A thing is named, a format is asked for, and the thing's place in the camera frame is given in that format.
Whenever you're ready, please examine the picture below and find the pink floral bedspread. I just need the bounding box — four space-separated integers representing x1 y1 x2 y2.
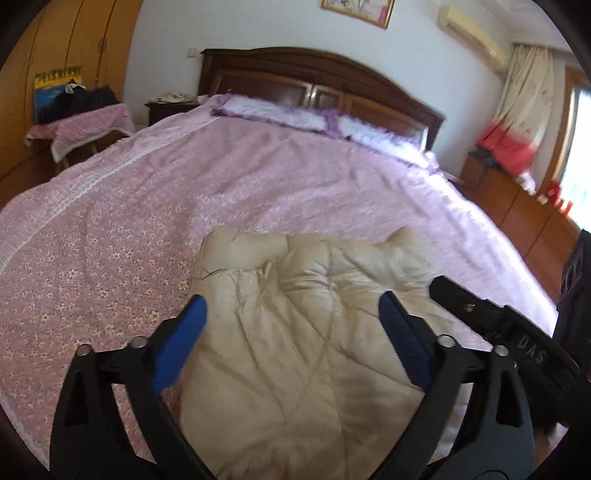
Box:
0 95 570 464

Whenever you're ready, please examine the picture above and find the window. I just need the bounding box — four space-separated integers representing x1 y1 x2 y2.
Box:
549 69 591 232

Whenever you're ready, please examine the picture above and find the dark clothes pile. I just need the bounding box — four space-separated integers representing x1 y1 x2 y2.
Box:
50 83 117 123

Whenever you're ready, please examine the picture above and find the blue and yellow picture board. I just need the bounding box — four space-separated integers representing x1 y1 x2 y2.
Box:
33 66 85 126

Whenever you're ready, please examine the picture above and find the dark wooden nightstand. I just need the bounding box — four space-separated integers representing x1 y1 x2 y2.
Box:
145 99 202 128

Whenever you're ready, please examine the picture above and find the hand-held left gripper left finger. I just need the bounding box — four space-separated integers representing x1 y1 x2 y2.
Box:
50 294 218 480

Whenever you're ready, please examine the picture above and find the beige down jacket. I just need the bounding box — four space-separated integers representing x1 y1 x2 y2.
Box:
178 226 468 480

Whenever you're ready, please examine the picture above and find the purple frilled white pillow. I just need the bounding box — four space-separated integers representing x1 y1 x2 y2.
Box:
333 113 431 165
211 94 341 137

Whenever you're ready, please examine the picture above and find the dark wooden headboard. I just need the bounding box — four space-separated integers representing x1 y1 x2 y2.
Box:
199 46 447 153

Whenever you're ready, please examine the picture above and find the wooden drawer cabinet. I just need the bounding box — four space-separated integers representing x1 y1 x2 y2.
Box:
459 151 583 302

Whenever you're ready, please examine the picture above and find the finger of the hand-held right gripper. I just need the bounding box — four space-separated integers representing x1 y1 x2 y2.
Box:
428 275 509 343

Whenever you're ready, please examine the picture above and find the framed wall picture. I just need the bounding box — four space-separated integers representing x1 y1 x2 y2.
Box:
321 0 396 30

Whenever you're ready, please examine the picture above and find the cream and red curtain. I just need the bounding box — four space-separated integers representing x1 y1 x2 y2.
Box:
475 44 558 180

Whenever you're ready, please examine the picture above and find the cream wall air conditioner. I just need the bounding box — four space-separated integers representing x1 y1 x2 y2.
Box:
436 4 509 73

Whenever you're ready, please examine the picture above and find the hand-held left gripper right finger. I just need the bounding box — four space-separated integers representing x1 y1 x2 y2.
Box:
369 291 539 480

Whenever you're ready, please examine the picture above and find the person's dark clothing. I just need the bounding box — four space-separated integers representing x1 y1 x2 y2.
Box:
555 227 591 344

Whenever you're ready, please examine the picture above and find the stool with pink cloth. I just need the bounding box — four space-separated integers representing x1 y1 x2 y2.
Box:
25 102 136 177

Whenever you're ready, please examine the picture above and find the yellow wooden wardrobe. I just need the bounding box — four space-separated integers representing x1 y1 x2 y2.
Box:
0 0 145 205

